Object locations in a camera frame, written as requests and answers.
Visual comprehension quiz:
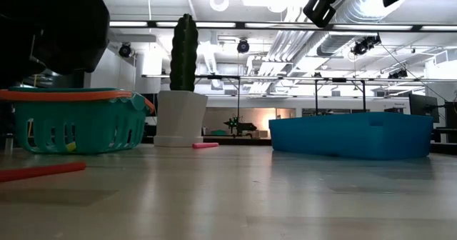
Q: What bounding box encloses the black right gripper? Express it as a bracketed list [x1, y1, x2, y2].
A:
[302, 0, 361, 29]

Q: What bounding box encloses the bright pink pen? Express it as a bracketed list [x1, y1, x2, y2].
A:
[192, 141, 221, 150]

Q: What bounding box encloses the green basket with orange handles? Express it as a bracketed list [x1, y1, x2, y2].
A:
[0, 86, 157, 155]

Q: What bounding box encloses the black track spotlight cluster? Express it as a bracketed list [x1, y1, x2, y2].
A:
[388, 68, 408, 79]
[350, 34, 382, 56]

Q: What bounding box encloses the overhead light bar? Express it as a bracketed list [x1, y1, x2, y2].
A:
[109, 19, 457, 33]

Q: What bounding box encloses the round black ceiling lamp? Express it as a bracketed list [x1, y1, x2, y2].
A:
[236, 39, 251, 54]
[118, 42, 133, 59]

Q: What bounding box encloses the blue plastic bin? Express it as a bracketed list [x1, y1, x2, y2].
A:
[268, 111, 434, 161]

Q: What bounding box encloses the black computer monitor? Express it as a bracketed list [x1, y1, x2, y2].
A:
[408, 93, 441, 124]
[141, 93, 159, 126]

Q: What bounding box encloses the green cactus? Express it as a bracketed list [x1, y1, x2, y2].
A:
[169, 13, 199, 92]

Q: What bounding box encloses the white hexagonal plant pot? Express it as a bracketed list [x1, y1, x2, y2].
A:
[154, 90, 209, 149]

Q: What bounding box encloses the red pencil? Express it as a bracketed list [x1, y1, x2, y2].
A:
[0, 161, 87, 184]

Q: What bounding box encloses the silver ventilation duct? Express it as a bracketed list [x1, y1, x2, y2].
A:
[316, 0, 415, 57]

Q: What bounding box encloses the black background frame stand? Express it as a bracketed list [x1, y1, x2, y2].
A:
[194, 74, 368, 118]

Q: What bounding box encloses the white ring light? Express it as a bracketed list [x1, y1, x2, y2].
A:
[209, 0, 231, 13]

